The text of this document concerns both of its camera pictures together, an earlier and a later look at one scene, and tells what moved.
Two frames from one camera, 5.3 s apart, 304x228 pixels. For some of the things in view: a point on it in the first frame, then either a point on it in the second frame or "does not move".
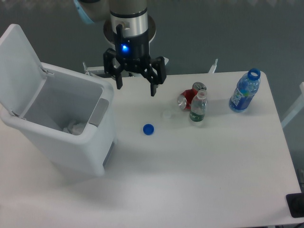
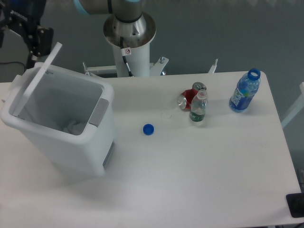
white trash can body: (70, 118) does not move
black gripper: (133, 52) → (23, 17)
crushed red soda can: (185, 99) does not move
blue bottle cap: (148, 129) does not move
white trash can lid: (21, 75) → (37, 79)
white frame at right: (298, 107) does not move
